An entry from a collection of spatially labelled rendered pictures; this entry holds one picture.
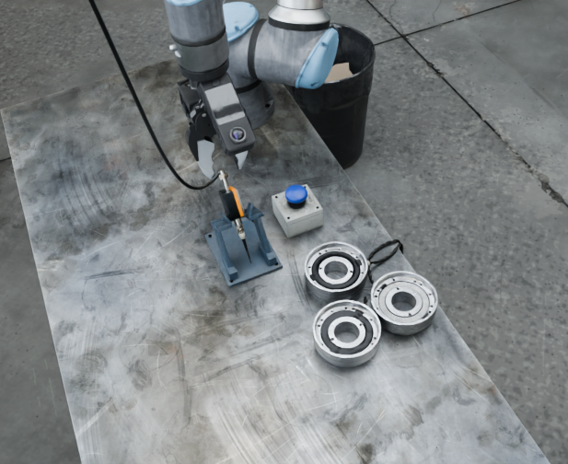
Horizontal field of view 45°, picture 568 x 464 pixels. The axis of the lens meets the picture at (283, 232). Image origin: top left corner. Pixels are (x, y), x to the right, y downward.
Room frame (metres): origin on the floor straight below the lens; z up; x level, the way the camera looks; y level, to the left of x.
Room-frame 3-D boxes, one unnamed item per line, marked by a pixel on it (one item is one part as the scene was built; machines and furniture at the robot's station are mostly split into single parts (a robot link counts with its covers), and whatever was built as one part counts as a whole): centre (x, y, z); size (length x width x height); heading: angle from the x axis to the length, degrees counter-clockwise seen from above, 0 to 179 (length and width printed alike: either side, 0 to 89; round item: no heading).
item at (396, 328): (0.63, -0.18, 0.82); 0.10 x 0.10 x 0.04
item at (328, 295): (0.70, -0.08, 0.82); 0.10 x 0.10 x 0.04
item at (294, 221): (0.85, -0.03, 0.82); 0.08 x 0.07 x 0.05; 18
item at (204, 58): (0.83, 0.09, 1.20); 0.08 x 0.08 x 0.05
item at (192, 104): (0.83, 0.09, 1.12); 0.09 x 0.08 x 0.12; 19
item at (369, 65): (1.90, -0.19, 0.21); 0.34 x 0.34 x 0.43
